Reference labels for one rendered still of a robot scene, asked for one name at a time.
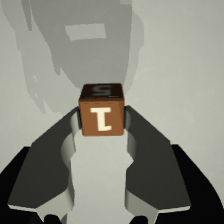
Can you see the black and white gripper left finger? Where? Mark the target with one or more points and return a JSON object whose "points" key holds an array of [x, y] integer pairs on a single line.
{"points": [[37, 182]]}

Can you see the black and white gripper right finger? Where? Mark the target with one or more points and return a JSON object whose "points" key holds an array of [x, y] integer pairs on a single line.
{"points": [[163, 183]]}

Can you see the brown number cube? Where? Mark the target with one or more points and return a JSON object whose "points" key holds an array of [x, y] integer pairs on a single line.
{"points": [[102, 109]]}

